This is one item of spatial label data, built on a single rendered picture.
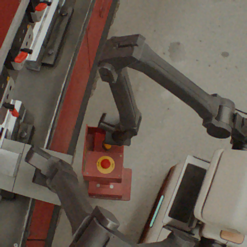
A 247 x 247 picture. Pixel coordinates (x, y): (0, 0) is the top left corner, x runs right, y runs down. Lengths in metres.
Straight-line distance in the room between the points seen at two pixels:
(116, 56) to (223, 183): 0.42
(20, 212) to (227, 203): 0.80
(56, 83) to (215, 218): 0.89
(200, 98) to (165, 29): 1.70
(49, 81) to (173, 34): 1.36
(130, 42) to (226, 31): 1.92
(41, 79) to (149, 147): 1.03
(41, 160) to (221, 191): 0.50
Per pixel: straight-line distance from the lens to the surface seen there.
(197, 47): 2.70
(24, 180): 1.33
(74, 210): 0.80
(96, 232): 0.69
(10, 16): 1.13
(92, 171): 1.53
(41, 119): 1.51
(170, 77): 1.00
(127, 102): 1.16
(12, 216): 1.46
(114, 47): 0.99
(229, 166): 1.00
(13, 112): 1.23
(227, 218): 0.96
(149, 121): 2.42
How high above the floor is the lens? 2.28
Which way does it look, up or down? 72 degrees down
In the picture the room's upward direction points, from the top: 7 degrees clockwise
